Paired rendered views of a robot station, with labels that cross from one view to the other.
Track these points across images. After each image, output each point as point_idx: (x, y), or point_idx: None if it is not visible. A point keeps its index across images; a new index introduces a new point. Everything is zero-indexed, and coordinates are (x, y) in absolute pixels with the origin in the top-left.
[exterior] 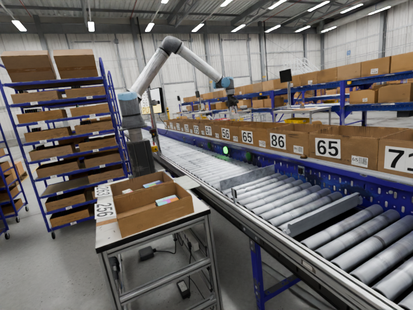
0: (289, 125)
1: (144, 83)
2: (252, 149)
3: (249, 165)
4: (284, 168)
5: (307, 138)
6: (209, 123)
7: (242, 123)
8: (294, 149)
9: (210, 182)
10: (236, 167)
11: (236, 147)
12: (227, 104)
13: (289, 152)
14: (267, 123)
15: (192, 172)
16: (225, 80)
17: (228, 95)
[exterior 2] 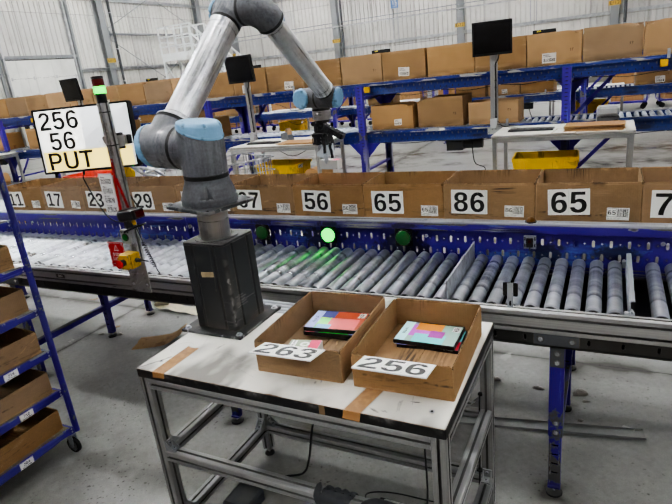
0: (456, 175)
1: (202, 98)
2: (412, 222)
3: (410, 253)
4: (489, 245)
5: (532, 191)
6: (238, 184)
7: (323, 177)
8: (505, 211)
9: (405, 291)
10: (392, 261)
11: (363, 226)
12: (317, 141)
13: (495, 217)
14: (395, 173)
15: (328, 286)
16: (338, 93)
17: (321, 121)
